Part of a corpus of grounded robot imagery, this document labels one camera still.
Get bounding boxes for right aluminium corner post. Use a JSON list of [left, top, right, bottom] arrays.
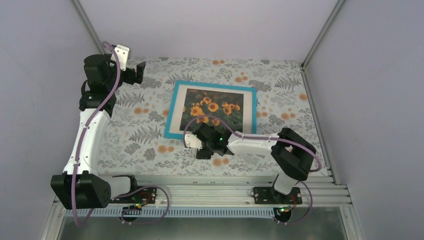
[[301, 0, 346, 72]]

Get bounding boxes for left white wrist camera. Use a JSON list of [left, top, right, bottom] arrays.
[[114, 44, 130, 71]]

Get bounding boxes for white paper mat border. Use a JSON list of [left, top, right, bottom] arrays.
[[168, 84, 254, 138]]

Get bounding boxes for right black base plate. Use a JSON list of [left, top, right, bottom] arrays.
[[250, 187, 303, 205]]

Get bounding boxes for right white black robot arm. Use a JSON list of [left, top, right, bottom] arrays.
[[183, 123, 317, 204]]

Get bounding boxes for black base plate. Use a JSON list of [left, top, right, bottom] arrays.
[[250, 187, 303, 205], [110, 187, 157, 205]]

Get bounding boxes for aluminium rail base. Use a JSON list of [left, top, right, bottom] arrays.
[[41, 175, 363, 240]]

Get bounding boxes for floral patterned table mat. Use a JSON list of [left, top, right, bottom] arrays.
[[98, 57, 324, 176]]

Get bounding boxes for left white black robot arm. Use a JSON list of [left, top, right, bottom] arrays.
[[50, 54, 146, 210]]

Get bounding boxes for slotted grey cable duct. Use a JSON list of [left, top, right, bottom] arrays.
[[77, 206, 275, 219]]

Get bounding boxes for teal wooden picture frame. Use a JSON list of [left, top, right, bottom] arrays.
[[163, 80, 258, 144]]

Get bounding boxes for left aluminium corner post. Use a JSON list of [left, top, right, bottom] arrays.
[[70, 0, 106, 54]]

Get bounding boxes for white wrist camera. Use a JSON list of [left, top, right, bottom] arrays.
[[114, 44, 130, 71], [184, 133, 203, 150]]

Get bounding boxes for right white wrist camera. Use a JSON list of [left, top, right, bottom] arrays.
[[184, 133, 203, 150]]

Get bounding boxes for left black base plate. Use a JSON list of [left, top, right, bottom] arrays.
[[110, 187, 157, 205]]

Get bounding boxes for aluminium corner post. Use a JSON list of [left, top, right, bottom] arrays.
[[301, 0, 346, 72], [70, 0, 106, 54]]

